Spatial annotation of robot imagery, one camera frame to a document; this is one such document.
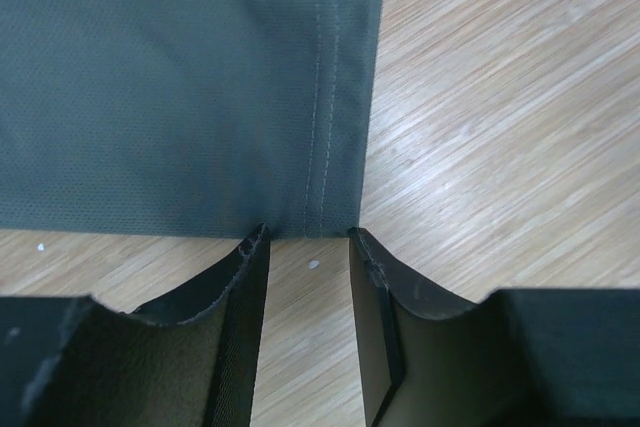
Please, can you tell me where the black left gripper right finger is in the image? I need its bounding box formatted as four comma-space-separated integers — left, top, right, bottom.
349, 228, 639, 426

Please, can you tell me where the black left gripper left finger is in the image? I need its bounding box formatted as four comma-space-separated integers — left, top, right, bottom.
1, 225, 270, 426

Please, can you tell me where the grey t shirt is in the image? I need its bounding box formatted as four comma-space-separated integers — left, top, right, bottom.
1, 0, 382, 238

